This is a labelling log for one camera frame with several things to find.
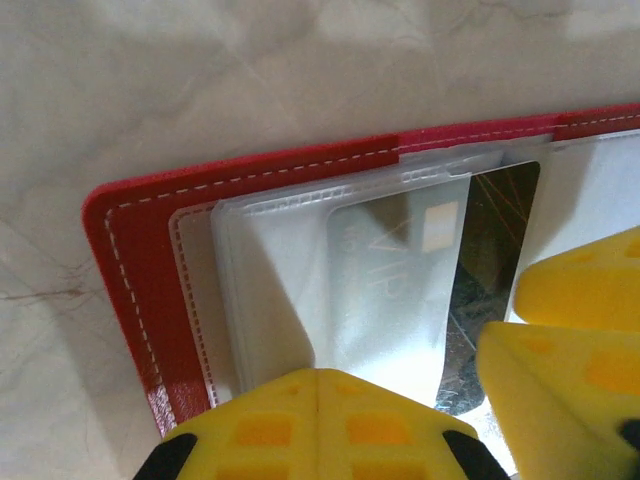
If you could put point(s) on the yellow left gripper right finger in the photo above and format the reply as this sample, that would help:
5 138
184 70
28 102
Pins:
380 435

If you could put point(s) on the red leather card holder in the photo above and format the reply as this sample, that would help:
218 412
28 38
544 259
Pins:
145 240

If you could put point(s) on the silver mirror credit card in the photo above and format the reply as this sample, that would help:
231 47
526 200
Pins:
380 300

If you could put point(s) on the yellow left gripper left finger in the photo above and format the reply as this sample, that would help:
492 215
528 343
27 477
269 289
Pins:
260 435

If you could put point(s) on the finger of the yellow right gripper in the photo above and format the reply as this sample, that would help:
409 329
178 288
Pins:
585 295
565 400

